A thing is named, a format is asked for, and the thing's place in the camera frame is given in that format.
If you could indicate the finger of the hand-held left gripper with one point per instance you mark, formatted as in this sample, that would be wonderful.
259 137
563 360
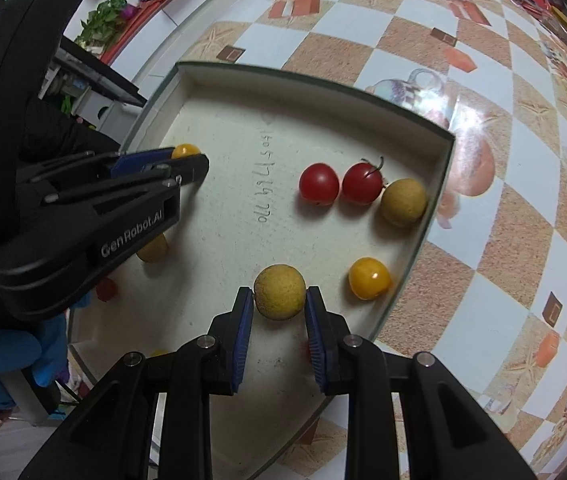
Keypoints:
188 167
143 160

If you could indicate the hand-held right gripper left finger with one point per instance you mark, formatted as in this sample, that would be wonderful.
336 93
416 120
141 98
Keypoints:
243 340

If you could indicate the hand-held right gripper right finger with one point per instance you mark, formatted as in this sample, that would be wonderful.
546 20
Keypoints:
316 340

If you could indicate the yellow cherry tomato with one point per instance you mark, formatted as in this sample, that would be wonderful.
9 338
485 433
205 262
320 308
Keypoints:
186 150
370 278

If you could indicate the beige cardboard tray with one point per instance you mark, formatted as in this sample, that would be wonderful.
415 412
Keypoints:
243 125

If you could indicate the red cherry tomato with stem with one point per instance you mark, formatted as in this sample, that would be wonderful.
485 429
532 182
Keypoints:
362 184

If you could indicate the black shelf unit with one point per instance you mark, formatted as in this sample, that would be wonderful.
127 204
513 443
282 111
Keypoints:
98 72

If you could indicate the green potted plant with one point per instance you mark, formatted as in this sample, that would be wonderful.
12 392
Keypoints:
105 17

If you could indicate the checkered printed tablecloth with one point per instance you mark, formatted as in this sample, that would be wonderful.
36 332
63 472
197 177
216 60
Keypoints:
488 240

